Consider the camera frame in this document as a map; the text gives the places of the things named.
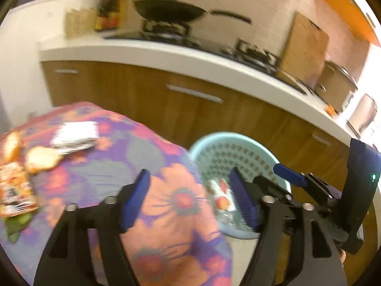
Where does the green vegetable leaf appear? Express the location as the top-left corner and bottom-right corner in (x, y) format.
(5, 213), (33, 243)

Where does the red snack wrapper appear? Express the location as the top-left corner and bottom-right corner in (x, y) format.
(1, 161), (39, 218)

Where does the orange peel piece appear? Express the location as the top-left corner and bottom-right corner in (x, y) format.
(25, 146), (63, 174)
(2, 132), (22, 163)

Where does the light blue trash basket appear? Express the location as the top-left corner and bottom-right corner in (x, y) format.
(190, 132), (291, 240)

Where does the white kitchen appliance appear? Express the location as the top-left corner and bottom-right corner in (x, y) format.
(347, 94), (378, 138)

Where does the person's right hand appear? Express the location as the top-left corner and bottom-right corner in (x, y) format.
(338, 249), (346, 264)

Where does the steel pot with lid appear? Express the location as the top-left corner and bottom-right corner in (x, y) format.
(315, 61), (358, 113)

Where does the floral tablecloth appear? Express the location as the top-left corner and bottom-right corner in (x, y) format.
(1, 102), (232, 285)

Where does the dotted white paper wrapper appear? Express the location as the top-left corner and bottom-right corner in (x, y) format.
(50, 121), (100, 155)

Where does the wooden cutting board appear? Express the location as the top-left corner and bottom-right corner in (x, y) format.
(279, 12), (329, 88)

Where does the white countertop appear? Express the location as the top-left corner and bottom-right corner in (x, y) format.
(37, 32), (381, 203)

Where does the black gas stove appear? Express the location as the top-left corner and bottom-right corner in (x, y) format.
(109, 20), (307, 95)

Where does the black wok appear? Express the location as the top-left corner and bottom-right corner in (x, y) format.
(133, 0), (252, 25)

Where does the woven beige basket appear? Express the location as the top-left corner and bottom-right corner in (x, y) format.
(64, 8), (97, 39)

